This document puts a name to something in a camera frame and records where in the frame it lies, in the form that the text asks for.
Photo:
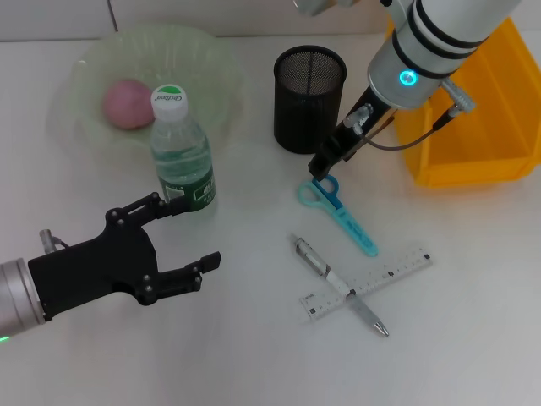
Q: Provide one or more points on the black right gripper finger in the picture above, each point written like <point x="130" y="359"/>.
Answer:
<point x="323" y="165"/>
<point x="346" y="156"/>

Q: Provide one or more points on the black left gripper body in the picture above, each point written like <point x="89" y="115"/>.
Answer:
<point x="101" y="266"/>

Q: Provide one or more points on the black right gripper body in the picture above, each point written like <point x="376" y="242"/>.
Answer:
<point x="359" y="122"/>

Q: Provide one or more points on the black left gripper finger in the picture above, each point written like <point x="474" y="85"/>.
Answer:
<point x="190" y="270"/>
<point x="156" y="207"/>

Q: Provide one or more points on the clear green-label water bottle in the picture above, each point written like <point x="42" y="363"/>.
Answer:
<point x="184" y="160"/>

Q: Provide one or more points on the blue scissors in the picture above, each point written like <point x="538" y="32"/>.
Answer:
<point x="351" y="224"/>

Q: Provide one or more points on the silver white ballpoint pen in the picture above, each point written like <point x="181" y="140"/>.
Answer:
<point x="321" y="266"/>

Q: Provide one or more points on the pink peach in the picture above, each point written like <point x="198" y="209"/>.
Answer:
<point x="129" y="105"/>

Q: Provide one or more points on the clear plastic ruler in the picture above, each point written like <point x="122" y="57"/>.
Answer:
<point x="389" y="270"/>

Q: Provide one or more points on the black mesh pen holder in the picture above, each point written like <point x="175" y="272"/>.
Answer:
<point x="306" y="105"/>

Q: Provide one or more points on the green glass fruit plate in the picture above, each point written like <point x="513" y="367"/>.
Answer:
<point x="203" y="72"/>

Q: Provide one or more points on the yellow plastic bin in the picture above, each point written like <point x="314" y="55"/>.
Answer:
<point x="486" y="148"/>

